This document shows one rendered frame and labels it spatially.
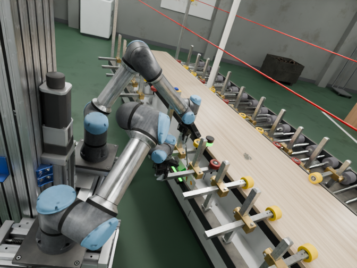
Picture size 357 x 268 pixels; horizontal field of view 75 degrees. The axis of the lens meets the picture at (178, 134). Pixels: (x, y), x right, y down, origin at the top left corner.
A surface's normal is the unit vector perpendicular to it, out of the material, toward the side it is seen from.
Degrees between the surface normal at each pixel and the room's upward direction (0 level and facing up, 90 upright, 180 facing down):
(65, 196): 7
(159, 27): 90
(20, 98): 90
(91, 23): 90
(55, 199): 7
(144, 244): 0
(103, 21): 90
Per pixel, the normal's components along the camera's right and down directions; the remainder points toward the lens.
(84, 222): -0.01, -0.44
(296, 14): 0.03, 0.56
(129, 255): 0.23, -0.81
